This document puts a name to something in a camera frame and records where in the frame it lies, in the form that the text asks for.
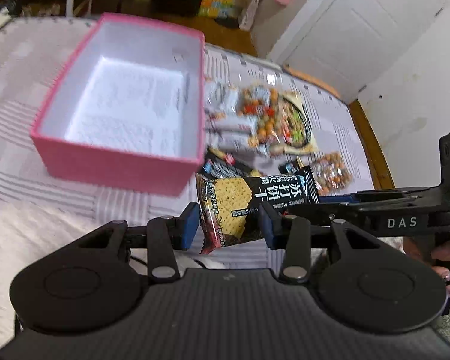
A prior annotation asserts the black cracker packet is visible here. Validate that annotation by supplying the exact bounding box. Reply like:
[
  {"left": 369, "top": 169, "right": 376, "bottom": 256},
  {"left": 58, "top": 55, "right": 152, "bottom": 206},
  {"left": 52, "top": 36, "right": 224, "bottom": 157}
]
[
  {"left": 278, "top": 158, "right": 313, "bottom": 176},
  {"left": 196, "top": 169, "right": 320, "bottom": 254},
  {"left": 198, "top": 147, "right": 263, "bottom": 180}
]

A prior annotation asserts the white bedroom door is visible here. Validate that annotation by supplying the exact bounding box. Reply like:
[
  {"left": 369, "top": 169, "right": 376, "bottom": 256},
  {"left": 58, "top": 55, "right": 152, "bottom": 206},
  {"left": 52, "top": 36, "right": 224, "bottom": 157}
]
[{"left": 276, "top": 0, "right": 450, "bottom": 101}]

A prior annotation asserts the white wafer bar packet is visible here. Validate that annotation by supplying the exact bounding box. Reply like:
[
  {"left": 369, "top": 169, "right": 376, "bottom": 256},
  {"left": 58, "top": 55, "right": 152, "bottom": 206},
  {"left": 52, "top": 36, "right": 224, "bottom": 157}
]
[{"left": 205, "top": 114, "right": 258, "bottom": 136}]

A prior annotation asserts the colourful gift bag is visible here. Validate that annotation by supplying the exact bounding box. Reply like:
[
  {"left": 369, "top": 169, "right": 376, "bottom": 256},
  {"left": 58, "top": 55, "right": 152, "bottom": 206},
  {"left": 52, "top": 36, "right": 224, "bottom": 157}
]
[{"left": 198, "top": 0, "right": 235, "bottom": 19}]

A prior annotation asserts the striped patterned bed sheet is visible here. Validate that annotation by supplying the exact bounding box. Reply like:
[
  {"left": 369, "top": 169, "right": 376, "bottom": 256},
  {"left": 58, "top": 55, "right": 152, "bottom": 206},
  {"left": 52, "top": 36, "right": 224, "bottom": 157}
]
[{"left": 0, "top": 15, "right": 373, "bottom": 348}]

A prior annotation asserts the white paper bag floor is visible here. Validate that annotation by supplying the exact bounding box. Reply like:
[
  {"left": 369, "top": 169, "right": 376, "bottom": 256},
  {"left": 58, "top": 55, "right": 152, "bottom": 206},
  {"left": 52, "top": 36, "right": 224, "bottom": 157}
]
[{"left": 238, "top": 0, "right": 259, "bottom": 32}]

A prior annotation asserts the grey snack bar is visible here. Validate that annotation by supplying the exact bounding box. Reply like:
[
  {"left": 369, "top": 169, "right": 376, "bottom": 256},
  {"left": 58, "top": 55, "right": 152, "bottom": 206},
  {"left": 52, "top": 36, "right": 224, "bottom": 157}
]
[
  {"left": 204, "top": 80, "right": 225, "bottom": 114},
  {"left": 221, "top": 85, "right": 241, "bottom": 113}
]

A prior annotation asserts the pink cardboard storage box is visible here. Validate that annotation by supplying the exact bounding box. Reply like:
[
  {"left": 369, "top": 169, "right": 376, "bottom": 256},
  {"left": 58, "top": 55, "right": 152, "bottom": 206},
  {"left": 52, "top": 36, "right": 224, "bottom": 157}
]
[{"left": 30, "top": 13, "right": 205, "bottom": 196}]

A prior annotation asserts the person right hand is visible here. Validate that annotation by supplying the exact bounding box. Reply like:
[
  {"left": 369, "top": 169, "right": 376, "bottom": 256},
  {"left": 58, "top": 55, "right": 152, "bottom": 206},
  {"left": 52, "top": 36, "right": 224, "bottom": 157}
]
[{"left": 402, "top": 233, "right": 450, "bottom": 297}]

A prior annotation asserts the small coated peanut bag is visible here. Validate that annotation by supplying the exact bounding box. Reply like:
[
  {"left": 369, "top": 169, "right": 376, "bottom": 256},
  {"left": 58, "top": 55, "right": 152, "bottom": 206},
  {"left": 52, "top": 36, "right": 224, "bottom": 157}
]
[{"left": 310, "top": 151, "right": 353, "bottom": 196}]

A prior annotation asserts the beige noodle meal packet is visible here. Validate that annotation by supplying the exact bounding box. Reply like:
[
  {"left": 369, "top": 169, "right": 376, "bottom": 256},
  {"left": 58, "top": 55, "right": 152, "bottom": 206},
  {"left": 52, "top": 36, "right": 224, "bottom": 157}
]
[{"left": 266, "top": 92, "right": 319, "bottom": 156}]

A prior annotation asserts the large coated peanut bag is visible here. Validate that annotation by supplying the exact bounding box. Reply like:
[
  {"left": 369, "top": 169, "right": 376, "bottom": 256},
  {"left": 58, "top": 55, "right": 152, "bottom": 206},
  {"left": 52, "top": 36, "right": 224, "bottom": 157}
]
[{"left": 237, "top": 85, "right": 282, "bottom": 145}]

